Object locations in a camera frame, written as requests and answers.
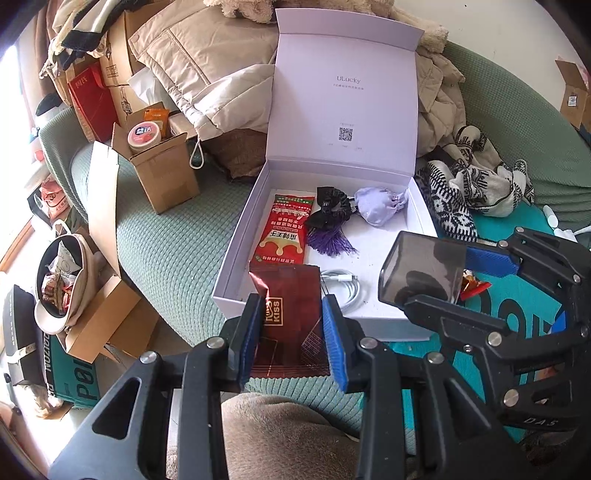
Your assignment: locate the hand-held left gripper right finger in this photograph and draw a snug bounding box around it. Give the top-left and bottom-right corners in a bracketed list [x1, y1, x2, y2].
[322, 294, 532, 480]

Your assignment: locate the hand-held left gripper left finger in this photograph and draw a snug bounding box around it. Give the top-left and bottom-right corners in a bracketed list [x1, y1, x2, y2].
[48, 292, 264, 480]

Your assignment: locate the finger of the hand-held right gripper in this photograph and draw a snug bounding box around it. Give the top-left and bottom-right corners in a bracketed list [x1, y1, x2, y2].
[463, 226, 591, 324]
[404, 295, 583, 411]

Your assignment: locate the dark red snack packet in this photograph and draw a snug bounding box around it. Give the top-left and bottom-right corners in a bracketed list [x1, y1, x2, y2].
[248, 264, 331, 380]

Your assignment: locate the dark transparent plastic box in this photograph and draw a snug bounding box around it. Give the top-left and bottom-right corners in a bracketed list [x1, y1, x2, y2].
[378, 231, 468, 309]

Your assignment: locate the white gift box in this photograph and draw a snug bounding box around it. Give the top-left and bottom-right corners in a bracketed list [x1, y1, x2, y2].
[212, 7, 444, 343]

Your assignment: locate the red candy wrapper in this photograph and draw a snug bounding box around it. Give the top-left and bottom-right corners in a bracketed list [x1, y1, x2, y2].
[459, 270, 491, 301]

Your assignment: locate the teal printed bag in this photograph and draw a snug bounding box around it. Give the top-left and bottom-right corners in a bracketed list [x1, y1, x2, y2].
[387, 203, 571, 439]

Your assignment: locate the black and white patterned scarf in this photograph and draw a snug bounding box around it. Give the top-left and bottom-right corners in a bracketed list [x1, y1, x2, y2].
[416, 124, 535, 243]

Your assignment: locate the white plastic tube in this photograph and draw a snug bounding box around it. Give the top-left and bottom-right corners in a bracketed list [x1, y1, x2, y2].
[542, 205, 578, 241]

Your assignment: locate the green sofa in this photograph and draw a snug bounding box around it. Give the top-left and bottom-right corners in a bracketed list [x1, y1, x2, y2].
[38, 41, 591, 435]

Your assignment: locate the brown fleece cloth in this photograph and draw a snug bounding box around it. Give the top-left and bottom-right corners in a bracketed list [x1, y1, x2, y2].
[166, 394, 365, 480]

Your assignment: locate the purple tasselled sachet pouch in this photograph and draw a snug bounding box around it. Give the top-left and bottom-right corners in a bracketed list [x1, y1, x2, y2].
[307, 186, 409, 258]

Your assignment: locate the black scrunchie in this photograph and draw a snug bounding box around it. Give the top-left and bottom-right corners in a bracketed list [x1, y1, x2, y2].
[307, 186, 358, 230]

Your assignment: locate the flat cardboard box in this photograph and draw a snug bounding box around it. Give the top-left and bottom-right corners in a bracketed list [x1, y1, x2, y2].
[65, 274, 160, 364]

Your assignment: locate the open cardboard box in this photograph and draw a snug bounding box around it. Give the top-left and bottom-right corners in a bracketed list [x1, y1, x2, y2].
[88, 121, 200, 278]

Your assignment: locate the beige bag with snacks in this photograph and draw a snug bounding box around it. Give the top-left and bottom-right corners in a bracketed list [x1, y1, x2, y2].
[34, 220, 100, 334]

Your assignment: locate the brown cushion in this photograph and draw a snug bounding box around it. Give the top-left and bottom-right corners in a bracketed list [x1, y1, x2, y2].
[210, 129, 269, 180]

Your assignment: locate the teal printed box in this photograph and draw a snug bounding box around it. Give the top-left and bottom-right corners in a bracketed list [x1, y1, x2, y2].
[46, 332, 107, 409]

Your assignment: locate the small labelled cardboard box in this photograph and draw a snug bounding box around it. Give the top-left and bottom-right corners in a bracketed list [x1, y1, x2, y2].
[555, 59, 591, 130]

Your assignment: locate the pink round tub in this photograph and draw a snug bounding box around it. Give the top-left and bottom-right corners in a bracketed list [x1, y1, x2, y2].
[128, 122, 163, 155]

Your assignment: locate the black bag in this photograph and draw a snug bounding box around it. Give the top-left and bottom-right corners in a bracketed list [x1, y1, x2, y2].
[2, 284, 49, 386]

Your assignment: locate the orange packet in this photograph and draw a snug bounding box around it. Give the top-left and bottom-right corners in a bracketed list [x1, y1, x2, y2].
[143, 107, 169, 138]

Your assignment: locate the red printed plastic bag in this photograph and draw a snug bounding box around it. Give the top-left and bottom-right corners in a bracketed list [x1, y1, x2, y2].
[41, 178, 72, 222]

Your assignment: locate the white tissue paper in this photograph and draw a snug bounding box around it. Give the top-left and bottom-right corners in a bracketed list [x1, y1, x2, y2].
[127, 69, 160, 104]

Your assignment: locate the beige puffer jacket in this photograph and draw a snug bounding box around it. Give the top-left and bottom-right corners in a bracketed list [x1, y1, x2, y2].
[128, 0, 468, 169]

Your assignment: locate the red paper bag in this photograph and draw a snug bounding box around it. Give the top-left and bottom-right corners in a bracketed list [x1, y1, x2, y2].
[68, 65, 117, 143]

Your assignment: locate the beige fleece garment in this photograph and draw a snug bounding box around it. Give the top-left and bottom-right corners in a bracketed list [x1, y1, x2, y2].
[203, 0, 448, 54]

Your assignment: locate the black and white cloth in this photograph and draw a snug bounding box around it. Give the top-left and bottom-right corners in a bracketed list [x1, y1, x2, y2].
[39, 0, 123, 81]

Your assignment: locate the white cable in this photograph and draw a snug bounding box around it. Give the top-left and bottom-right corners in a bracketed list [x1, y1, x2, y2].
[320, 269, 368, 306]

